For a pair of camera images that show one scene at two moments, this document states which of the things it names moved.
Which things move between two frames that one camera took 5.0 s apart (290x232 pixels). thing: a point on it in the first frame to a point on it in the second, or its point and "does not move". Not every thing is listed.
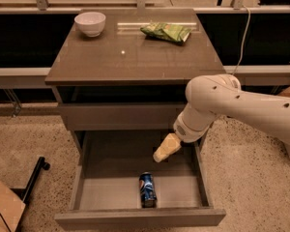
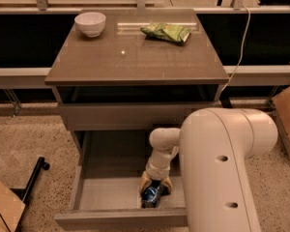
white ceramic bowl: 91,22 does not move
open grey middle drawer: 105,188 does not move
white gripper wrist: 188,130 to 155,174
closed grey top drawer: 121,116 does not move
